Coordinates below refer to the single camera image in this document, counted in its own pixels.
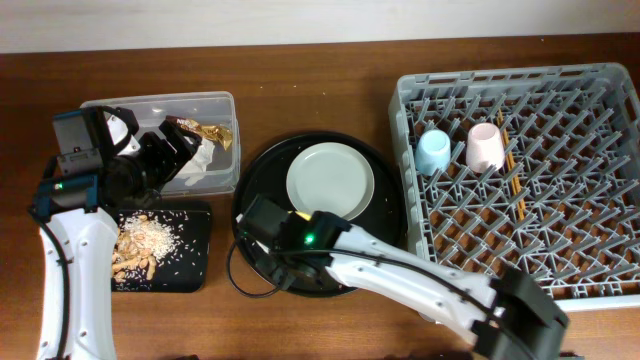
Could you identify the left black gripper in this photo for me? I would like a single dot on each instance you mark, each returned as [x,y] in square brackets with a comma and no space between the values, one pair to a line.
[163,151]

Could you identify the white napkin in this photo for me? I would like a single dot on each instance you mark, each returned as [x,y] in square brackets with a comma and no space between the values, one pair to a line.
[200,160]

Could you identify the gold snack wrapper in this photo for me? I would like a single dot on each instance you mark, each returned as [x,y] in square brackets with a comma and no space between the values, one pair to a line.
[214,133]

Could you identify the yellow bowl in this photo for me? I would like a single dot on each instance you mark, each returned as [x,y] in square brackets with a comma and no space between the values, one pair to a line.
[303,215]

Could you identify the light grey plate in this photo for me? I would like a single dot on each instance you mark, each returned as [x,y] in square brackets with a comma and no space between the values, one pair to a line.
[331,177]

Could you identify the food scraps pile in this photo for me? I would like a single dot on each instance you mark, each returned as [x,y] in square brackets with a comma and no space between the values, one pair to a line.
[143,244]

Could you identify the blue plastic cup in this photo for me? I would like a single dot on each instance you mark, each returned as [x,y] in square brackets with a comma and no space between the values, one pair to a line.
[433,152]

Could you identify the pink plastic cup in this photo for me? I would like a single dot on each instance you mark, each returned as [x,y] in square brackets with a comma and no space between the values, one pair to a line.
[484,148]

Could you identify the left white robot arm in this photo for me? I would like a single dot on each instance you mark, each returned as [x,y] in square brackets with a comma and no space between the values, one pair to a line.
[104,161]

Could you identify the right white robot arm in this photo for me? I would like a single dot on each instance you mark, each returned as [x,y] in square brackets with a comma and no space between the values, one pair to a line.
[509,317]

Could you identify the clear plastic waste bin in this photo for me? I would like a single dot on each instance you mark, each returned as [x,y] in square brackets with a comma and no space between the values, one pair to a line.
[217,108]

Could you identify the grey dishwasher rack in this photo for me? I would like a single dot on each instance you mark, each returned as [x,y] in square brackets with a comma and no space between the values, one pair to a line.
[574,135]

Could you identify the round black serving tray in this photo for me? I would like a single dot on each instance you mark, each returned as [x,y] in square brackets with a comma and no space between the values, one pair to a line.
[384,218]

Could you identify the black rectangular tray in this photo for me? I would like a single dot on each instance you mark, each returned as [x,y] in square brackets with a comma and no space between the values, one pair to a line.
[185,271]

